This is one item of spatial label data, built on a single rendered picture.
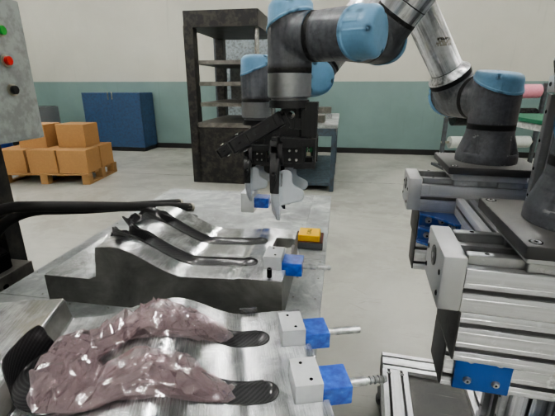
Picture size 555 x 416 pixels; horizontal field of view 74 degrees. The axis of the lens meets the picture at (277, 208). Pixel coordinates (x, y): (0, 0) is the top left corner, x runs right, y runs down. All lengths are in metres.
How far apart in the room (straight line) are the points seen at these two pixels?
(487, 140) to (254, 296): 0.71
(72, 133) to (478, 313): 5.39
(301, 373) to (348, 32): 0.46
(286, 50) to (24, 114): 0.97
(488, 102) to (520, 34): 6.70
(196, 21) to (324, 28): 4.36
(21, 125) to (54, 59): 7.92
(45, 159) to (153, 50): 3.44
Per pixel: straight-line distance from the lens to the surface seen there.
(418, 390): 1.54
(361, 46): 0.58
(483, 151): 1.09
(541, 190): 0.66
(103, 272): 0.83
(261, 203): 1.00
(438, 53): 1.15
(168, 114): 8.01
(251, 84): 0.94
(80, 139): 5.62
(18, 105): 1.40
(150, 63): 8.13
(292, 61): 0.63
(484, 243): 0.72
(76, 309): 0.88
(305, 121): 0.65
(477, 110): 1.10
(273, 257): 0.72
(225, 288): 0.73
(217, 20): 4.85
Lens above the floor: 1.23
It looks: 18 degrees down
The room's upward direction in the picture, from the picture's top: straight up
